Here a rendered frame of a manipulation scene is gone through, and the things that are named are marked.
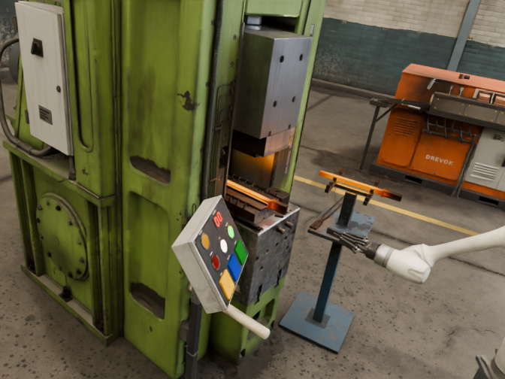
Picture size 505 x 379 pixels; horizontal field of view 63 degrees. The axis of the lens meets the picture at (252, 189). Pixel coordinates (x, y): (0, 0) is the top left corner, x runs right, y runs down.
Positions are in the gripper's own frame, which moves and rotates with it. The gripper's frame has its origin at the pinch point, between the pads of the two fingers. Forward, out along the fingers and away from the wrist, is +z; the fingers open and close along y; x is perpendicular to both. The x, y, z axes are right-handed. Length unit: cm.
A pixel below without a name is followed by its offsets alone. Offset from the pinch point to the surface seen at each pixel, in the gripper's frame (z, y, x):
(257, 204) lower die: 38.9, -5.5, -0.6
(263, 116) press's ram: 35, -17, 46
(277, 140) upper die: 35.1, -2.9, 33.0
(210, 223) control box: 24, -59, 18
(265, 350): 25, 6, -99
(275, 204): 31.9, -0.6, 0.6
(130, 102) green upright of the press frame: 87, -42, 42
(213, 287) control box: 11, -70, 4
